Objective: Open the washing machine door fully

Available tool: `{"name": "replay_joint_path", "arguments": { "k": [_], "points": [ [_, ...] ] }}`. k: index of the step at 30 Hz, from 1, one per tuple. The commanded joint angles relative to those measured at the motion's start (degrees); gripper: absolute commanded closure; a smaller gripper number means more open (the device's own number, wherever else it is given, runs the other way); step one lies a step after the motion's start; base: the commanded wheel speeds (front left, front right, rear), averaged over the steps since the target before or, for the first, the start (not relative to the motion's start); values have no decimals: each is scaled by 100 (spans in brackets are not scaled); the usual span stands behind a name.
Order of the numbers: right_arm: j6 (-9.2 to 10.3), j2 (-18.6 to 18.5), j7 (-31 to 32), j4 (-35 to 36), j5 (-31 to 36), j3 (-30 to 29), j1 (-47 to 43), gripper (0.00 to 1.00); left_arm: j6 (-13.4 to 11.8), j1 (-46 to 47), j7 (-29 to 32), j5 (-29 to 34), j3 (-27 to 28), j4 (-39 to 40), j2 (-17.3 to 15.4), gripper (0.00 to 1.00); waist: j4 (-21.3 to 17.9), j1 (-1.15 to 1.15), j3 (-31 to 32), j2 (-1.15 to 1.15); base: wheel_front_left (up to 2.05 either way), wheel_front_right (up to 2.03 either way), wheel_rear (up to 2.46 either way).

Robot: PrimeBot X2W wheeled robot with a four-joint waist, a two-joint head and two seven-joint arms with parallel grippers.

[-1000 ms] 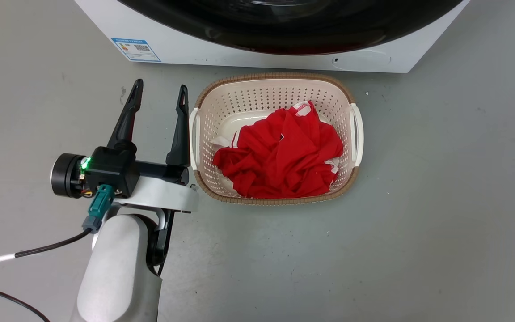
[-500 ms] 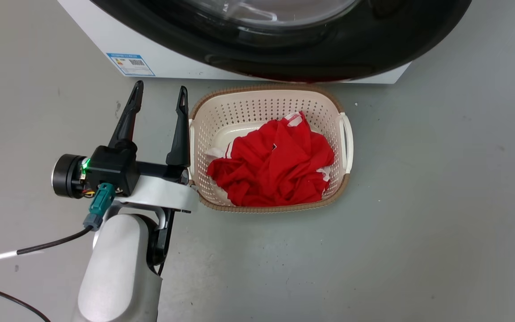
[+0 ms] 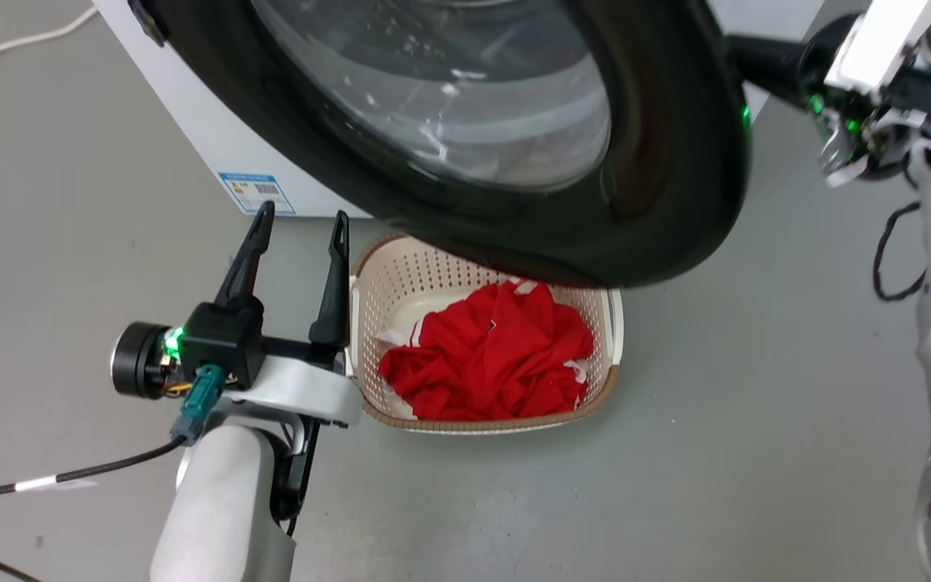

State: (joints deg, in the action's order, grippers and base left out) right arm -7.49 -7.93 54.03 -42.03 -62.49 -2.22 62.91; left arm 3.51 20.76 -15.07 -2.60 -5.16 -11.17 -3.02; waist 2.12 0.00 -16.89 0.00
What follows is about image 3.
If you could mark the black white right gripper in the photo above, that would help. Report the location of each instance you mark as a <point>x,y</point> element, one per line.
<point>886,40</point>

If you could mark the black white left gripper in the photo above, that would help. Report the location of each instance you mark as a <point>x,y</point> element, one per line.
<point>223,343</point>

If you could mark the black round washing machine door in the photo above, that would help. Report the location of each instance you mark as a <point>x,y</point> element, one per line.
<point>676,202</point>

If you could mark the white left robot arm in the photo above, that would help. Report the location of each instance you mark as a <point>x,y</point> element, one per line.
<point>215,509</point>

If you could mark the white washing machine body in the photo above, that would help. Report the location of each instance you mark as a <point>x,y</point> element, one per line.
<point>215,121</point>

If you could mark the blue white energy label sticker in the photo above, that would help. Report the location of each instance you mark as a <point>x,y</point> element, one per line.
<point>257,194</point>

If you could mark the beige perforated laundry basket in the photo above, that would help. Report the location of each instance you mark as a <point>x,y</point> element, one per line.
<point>405,279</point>

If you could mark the red garment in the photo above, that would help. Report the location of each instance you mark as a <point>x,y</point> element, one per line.
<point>498,356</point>

